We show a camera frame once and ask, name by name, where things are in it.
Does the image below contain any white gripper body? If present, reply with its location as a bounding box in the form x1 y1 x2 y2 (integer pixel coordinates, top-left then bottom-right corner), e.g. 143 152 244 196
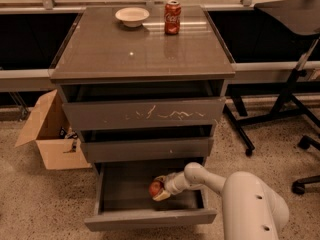
164 173 181 195

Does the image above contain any red apple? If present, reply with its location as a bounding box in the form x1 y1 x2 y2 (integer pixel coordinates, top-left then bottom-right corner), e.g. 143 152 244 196
149 180 163 197

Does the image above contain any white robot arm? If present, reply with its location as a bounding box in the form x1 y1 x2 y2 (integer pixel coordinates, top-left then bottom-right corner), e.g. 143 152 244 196
149 162 289 240

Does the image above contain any grey bottom drawer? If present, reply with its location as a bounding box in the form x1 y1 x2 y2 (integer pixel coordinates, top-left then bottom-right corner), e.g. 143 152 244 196
85 158 216 231

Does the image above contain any grey drawer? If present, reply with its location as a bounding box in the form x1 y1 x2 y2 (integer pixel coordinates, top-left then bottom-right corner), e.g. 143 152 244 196
81 125 213 163
85 158 216 231
62 81 225 130

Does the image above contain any grey middle drawer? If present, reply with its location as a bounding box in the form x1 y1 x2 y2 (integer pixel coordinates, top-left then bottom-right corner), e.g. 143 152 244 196
81 125 213 163

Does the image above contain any grey drawer cabinet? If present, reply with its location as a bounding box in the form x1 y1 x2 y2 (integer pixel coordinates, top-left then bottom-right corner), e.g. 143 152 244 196
49 5 236 167

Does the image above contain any grey top drawer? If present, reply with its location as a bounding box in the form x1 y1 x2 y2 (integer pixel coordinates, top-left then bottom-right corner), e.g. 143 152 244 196
62 81 225 130

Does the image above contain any open cardboard box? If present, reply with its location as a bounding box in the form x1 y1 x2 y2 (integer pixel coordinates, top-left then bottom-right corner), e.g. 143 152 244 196
15 90 91 170

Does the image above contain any black office chair base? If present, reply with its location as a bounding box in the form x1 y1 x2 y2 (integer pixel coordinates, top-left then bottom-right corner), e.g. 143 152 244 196
291 133 320 196

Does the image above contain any white bowl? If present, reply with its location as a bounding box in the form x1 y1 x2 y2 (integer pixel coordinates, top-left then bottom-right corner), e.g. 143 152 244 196
115 7 149 28

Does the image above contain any red cola can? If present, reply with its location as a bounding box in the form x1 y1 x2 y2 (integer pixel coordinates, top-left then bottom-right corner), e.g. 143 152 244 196
164 0 181 35

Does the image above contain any black rolling stand table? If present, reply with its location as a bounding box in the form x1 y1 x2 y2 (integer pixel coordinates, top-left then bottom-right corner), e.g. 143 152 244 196
223 0 320 156

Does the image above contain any grey window sill rail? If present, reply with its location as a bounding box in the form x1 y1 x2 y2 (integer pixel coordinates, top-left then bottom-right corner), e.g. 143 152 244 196
0 61 320 93

